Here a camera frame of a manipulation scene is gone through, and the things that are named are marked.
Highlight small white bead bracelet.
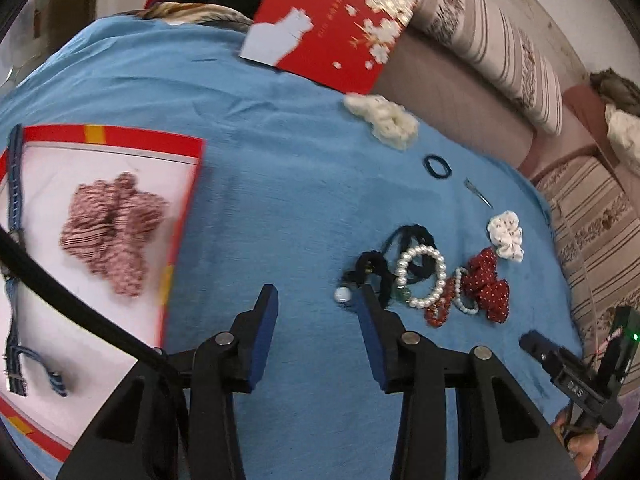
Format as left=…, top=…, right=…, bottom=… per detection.
left=452, top=267, right=482, bottom=316

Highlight mauve sofa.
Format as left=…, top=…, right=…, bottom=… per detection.
left=372, top=24, right=640, bottom=186

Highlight red dotted scrunchie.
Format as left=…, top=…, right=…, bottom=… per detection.
left=460, top=248, right=511, bottom=322

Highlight brown furry item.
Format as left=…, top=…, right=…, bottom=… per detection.
left=589, top=68, right=637, bottom=112

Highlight gold patterned cloth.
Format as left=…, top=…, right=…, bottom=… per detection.
left=134, top=2, right=257, bottom=29

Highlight striped bolster pillow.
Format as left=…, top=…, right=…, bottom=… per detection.
left=345, top=0, right=564, bottom=136

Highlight red bead bracelet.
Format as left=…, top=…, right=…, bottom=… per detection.
left=425, top=277, right=464, bottom=329

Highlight patterned striped sofa cushion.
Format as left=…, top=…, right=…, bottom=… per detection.
left=532, top=154, right=640, bottom=361

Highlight person's right hand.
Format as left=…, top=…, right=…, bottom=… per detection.
left=552, top=405, right=602, bottom=480

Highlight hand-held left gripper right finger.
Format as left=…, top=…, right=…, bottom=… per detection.
left=356, top=285, right=583, bottom=480

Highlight blue denim strap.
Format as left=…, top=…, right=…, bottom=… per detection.
left=3, top=124, right=69, bottom=398

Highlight white pearl bracelet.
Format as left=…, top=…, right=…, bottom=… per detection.
left=395, top=245, right=448, bottom=310

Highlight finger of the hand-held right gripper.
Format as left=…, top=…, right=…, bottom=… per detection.
left=519, top=330, right=586, bottom=401

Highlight pink striped scrunchie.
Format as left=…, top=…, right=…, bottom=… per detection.
left=59, top=172, right=171, bottom=297

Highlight black cord hair band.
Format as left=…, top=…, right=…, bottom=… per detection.
left=382, top=224, right=442, bottom=285

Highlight red floral gift box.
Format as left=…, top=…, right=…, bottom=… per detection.
left=239, top=0, right=419, bottom=96

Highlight black hair tie with white bead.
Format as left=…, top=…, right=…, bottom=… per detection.
left=334, top=250, right=397, bottom=311

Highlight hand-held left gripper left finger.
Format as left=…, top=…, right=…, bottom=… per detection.
left=55, top=284, right=279, bottom=480

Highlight silver hair clip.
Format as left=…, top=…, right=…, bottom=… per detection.
left=464, top=178, right=495, bottom=210

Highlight red-edged white box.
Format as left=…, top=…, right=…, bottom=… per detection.
left=0, top=124, right=207, bottom=463

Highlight black cable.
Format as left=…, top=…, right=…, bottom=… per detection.
left=0, top=227, right=184, bottom=387

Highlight white scrunchie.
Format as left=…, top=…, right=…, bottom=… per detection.
left=487, top=209, right=525, bottom=264

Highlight cream cloth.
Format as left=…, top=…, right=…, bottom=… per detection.
left=604, top=102, right=640, bottom=177

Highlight thin black hair tie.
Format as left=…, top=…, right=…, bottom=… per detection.
left=423, top=154, right=454, bottom=180

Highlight blue blanket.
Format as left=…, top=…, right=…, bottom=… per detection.
left=0, top=14, right=587, bottom=480

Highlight cream fluffy scrunchie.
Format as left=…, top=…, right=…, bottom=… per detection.
left=343, top=93, right=419, bottom=151

